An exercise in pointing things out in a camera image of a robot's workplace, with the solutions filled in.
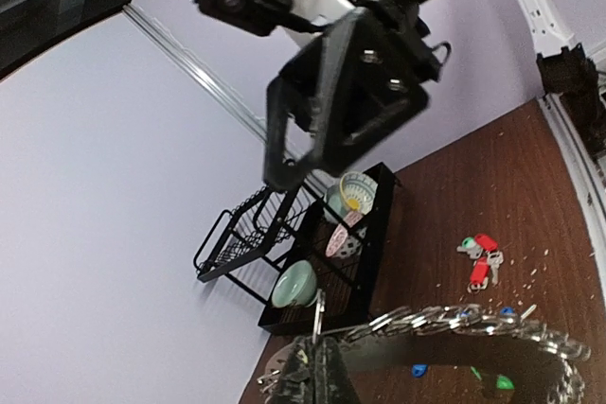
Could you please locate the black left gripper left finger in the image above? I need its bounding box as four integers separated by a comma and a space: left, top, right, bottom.
269, 336, 315, 404

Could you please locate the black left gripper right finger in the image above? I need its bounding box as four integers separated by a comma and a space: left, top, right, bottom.
315, 337, 361, 404

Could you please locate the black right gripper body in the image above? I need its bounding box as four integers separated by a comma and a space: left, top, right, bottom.
276, 6, 454, 178

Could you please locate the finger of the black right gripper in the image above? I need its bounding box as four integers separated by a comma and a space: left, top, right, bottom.
263, 77, 295, 189
283, 9, 367, 186

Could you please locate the metal disc with key rings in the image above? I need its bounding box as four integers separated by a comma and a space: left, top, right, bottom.
257, 291, 591, 403

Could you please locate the green key tag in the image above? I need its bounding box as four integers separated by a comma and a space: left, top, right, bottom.
471, 366, 515, 391

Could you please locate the yellow flower plate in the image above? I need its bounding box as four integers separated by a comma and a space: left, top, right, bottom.
339, 171, 378, 215

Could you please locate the pink patterned bowl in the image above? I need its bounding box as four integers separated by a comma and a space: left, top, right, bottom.
325, 225, 366, 259

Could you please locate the celadon green bowl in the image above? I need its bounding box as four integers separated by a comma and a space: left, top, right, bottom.
271, 260, 317, 308

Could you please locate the red key tag bunch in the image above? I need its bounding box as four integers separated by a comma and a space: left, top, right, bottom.
456, 233, 504, 294

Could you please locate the right aluminium frame post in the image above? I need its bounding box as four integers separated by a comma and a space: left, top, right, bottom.
122, 2, 328, 192

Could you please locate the black wire dish rack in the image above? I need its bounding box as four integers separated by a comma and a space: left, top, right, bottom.
193, 163, 399, 336

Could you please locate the aluminium front rail base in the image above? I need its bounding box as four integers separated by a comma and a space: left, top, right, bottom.
538, 95, 605, 292

